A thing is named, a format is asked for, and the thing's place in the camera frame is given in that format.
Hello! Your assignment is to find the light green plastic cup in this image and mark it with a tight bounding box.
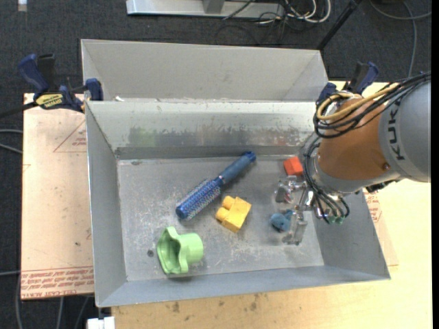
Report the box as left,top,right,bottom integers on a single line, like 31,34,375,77
156,226,205,276

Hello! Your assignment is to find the yellow toy building block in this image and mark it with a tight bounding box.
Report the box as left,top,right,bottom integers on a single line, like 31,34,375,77
215,195,252,234

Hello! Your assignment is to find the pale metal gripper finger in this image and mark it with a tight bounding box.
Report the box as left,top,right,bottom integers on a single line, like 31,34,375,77
282,216,307,247
274,180,292,204

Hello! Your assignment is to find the grey metal bin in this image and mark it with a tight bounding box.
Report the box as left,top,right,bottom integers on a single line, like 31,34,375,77
80,38,392,308

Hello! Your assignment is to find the blue hairbrush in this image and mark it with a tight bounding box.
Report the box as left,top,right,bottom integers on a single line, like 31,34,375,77
175,151,257,221

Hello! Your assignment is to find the blue toy animal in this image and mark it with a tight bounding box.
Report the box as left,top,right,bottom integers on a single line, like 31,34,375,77
270,209,295,234

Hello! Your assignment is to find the brown cardboard board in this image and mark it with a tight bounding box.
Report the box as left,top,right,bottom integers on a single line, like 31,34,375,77
20,93,400,302

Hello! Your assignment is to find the orange block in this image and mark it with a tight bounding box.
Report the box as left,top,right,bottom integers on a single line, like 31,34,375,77
283,156,305,177

